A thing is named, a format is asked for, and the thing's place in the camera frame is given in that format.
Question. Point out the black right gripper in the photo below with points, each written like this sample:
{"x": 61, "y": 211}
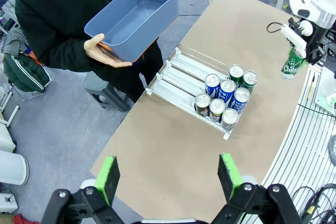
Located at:
{"x": 316, "y": 35}

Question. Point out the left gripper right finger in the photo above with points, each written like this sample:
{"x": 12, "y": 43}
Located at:
{"x": 228, "y": 176}

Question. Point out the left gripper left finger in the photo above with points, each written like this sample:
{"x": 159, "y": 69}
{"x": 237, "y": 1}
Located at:
{"x": 107, "y": 179}

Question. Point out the green Chilsung cider can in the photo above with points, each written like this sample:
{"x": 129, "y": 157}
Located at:
{"x": 291, "y": 66}
{"x": 250, "y": 81}
{"x": 235, "y": 73}

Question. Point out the blue Pocari Sweat can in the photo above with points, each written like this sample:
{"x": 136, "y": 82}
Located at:
{"x": 227, "y": 91}
{"x": 241, "y": 100}
{"x": 212, "y": 85}

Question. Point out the blue plastic basket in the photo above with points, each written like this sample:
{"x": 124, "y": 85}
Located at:
{"x": 136, "y": 19}

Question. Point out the person's right forearm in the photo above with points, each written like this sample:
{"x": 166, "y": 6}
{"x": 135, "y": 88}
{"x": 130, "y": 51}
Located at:
{"x": 71, "y": 58}

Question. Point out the person's right hand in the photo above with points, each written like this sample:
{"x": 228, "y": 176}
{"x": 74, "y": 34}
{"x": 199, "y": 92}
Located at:
{"x": 95, "y": 51}

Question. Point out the black yellow pen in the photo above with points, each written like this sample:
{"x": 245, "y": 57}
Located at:
{"x": 311, "y": 87}

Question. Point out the white slatted robot platform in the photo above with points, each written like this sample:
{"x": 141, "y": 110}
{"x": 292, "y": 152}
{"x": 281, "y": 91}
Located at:
{"x": 296, "y": 142}

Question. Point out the grey plastic stool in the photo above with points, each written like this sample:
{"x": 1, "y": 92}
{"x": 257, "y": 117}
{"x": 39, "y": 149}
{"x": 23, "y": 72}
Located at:
{"x": 105, "y": 93}

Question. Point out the white cylindrical air purifier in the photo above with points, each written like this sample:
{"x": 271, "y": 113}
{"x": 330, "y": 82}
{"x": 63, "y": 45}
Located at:
{"x": 13, "y": 167}

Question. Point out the orange cloth garment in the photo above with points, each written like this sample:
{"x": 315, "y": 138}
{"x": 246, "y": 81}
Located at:
{"x": 34, "y": 56}

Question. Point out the grey cloth garment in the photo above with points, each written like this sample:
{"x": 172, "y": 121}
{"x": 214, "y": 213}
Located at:
{"x": 14, "y": 43}

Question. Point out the person in black jacket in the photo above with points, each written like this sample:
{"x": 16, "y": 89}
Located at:
{"x": 52, "y": 11}

